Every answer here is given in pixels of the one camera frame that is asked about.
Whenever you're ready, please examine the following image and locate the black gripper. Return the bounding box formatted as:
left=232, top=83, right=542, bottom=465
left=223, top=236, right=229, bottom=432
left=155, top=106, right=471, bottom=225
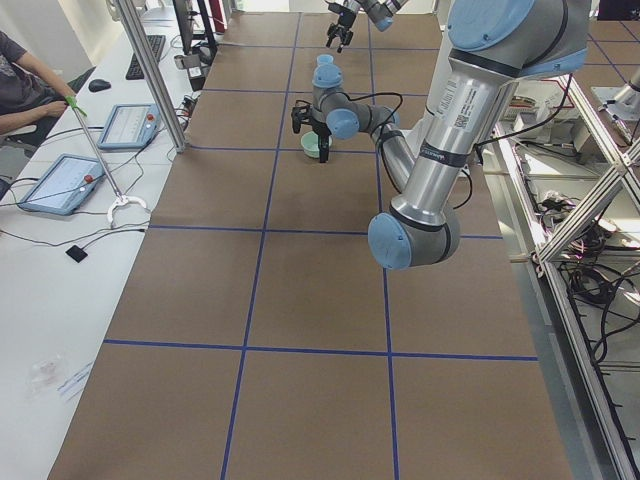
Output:
left=310, top=105, right=331, bottom=163
left=326, top=6, right=356, bottom=53

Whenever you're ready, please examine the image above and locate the light blue plastic cup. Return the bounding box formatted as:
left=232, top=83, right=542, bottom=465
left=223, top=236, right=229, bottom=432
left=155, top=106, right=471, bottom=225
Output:
left=316, top=54, right=334, bottom=68

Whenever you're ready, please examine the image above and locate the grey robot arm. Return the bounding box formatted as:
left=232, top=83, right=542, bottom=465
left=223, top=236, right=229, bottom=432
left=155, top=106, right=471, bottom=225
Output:
left=326, top=0, right=407, bottom=53
left=310, top=1, right=591, bottom=269

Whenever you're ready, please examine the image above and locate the light green ceramic bowl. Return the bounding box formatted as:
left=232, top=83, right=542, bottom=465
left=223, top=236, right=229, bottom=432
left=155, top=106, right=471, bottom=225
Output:
left=300, top=131, right=320, bottom=159

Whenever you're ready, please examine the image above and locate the black computer monitor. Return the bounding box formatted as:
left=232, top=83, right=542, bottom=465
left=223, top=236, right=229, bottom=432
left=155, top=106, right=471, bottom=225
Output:
left=172, top=0, right=218, bottom=66

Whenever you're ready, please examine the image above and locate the black keyboard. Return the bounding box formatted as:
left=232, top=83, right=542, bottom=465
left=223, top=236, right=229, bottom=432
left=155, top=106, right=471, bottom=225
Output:
left=124, top=34, right=167, bottom=81

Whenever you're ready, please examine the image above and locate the far blue teach pendant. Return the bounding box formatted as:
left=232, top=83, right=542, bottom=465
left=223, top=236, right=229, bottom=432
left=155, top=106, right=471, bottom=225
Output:
left=97, top=104, right=160, bottom=151

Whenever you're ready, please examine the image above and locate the blue teach pendant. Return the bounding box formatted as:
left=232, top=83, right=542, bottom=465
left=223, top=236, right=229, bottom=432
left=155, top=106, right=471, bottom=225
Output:
left=18, top=154, right=104, bottom=216
left=97, top=104, right=160, bottom=151

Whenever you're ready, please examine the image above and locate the long metal grabber stick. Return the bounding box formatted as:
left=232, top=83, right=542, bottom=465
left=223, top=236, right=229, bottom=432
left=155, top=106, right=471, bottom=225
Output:
left=65, top=95, right=148, bottom=229

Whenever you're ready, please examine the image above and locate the black computer mouse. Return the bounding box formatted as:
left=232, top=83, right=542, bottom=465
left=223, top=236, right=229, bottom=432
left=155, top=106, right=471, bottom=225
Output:
left=88, top=79, right=111, bottom=93

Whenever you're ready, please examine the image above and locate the near blue teach pendant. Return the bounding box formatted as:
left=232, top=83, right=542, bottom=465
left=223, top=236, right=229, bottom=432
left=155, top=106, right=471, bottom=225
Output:
left=18, top=154, right=104, bottom=216

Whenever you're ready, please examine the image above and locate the small black square pad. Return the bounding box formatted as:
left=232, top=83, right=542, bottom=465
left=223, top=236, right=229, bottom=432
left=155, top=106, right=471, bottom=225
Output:
left=65, top=245, right=88, bottom=263

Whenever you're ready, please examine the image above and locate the seated person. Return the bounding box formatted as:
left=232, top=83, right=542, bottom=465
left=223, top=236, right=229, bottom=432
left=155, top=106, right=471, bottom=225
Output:
left=1, top=32, right=95, bottom=147

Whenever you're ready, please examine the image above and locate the clear plastic bag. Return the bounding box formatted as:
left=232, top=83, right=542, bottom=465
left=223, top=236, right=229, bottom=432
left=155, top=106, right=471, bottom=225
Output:
left=26, top=353, right=68, bottom=400

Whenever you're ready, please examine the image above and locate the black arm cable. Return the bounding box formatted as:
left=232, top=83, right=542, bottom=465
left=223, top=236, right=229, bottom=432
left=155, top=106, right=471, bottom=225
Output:
left=344, top=74, right=574, bottom=211

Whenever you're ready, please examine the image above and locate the aluminium frame post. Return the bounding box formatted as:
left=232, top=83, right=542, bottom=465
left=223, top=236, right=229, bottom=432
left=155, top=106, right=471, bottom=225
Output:
left=114, top=0, right=186, bottom=153

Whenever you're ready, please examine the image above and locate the aluminium side rack frame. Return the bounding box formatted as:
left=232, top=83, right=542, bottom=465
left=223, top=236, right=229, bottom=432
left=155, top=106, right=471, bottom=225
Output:
left=479, top=19, right=640, bottom=480

